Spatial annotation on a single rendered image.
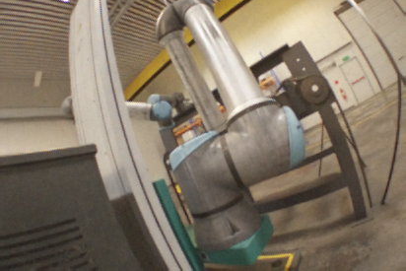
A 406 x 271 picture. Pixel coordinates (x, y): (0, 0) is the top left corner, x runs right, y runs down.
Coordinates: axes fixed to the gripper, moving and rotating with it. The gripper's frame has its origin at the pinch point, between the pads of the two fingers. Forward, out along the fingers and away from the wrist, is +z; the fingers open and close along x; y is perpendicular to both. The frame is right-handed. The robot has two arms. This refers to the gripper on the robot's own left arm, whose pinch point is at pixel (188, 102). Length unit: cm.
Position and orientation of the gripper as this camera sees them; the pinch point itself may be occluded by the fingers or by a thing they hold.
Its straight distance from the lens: 132.1
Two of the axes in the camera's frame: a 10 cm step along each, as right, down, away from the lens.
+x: 3.8, 9.0, -2.1
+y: -7.4, 4.3, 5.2
